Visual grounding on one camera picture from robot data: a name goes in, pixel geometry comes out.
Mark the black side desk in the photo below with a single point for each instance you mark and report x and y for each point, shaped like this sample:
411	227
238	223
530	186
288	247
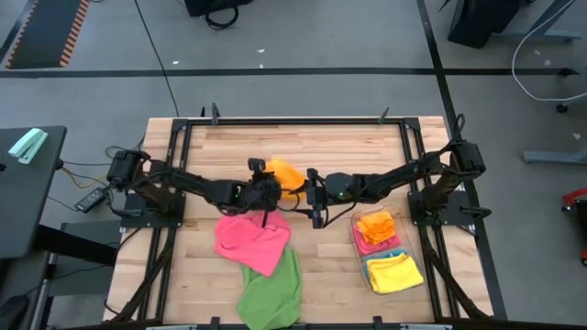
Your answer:
27	206

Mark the orange microfiber towel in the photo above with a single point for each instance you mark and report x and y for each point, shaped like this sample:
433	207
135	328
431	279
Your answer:
376	227
289	176

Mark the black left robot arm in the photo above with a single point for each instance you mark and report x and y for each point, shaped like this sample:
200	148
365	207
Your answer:
183	183

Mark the pink microfiber towel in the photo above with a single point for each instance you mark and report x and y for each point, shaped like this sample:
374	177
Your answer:
367	247
252	243

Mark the black caster wheel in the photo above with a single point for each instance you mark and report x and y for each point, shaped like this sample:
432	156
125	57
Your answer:
562	108

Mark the black desk foot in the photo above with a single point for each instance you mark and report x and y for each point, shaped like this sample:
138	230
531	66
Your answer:
78	245

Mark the black equipment base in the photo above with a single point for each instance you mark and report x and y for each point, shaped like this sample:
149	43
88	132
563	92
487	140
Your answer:
215	5

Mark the blue microfiber towel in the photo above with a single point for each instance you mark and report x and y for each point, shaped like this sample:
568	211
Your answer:
367	268

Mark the grey desk frame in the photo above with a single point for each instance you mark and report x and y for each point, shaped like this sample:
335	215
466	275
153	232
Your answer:
541	36

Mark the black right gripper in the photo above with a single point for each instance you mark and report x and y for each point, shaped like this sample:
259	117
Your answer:
337	185

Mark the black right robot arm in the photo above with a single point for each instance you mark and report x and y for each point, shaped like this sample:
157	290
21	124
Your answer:
403	174

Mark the grey desk foot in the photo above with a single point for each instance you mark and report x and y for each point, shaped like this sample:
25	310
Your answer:
555	157

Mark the yellow microfiber towel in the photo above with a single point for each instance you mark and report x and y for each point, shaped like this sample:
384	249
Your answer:
394	275

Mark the green microfiber towel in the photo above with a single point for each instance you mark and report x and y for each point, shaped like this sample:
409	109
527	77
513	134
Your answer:
275	298

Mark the clear plastic bin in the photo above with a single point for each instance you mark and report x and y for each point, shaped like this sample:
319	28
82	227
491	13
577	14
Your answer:
355	220

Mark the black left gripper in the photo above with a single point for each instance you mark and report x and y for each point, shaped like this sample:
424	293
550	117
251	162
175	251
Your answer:
257	194

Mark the mint green stapler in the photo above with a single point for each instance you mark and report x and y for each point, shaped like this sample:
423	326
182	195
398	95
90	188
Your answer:
27	146

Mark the black orange-striped floor mat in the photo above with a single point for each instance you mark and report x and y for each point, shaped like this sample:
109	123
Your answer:
46	32

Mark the red cart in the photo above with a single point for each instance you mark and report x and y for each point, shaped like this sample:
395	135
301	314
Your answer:
575	197

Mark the black cabinet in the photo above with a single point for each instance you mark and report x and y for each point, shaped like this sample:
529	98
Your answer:
481	20

